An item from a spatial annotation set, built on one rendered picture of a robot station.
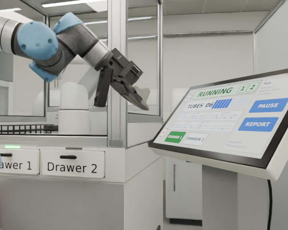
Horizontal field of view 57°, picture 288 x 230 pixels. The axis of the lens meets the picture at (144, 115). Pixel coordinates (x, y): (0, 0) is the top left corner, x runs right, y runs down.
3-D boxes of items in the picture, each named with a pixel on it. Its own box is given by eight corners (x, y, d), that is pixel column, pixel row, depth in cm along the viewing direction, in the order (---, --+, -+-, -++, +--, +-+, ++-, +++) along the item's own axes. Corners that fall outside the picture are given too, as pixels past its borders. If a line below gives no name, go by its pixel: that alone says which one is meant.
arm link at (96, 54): (86, 54, 73) (79, 60, 80) (98, 66, 74) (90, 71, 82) (103, 36, 75) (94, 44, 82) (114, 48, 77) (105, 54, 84)
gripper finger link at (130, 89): (145, 98, 80) (124, 77, 77) (141, 101, 79) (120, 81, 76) (138, 99, 84) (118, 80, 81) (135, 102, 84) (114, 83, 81)
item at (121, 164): (125, 182, 111) (125, 148, 111) (-67, 171, 135) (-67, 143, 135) (163, 154, 203) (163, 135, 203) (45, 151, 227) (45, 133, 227)
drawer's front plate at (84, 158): (103, 178, 111) (103, 151, 111) (41, 175, 118) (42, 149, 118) (104, 177, 113) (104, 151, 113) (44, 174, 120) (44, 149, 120)
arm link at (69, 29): (49, 34, 77) (69, 13, 78) (78, 61, 80) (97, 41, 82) (49, 28, 69) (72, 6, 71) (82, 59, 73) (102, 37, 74)
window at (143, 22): (124, 113, 116) (124, -81, 118) (123, 113, 116) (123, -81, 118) (160, 116, 200) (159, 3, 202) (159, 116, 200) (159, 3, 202)
